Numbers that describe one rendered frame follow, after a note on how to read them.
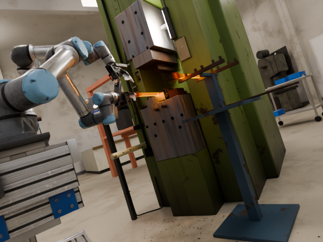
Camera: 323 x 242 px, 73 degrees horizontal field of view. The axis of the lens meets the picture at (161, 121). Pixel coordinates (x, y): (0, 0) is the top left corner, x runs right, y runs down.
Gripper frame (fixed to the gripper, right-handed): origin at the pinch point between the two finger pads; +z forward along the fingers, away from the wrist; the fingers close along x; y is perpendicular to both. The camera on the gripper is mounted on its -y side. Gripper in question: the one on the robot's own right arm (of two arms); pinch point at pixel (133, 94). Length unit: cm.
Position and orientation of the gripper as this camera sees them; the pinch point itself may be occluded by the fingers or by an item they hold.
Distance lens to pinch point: 158.8
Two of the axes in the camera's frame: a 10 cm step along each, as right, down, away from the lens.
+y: 3.0, 9.5, -0.5
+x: 7.9, -2.8, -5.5
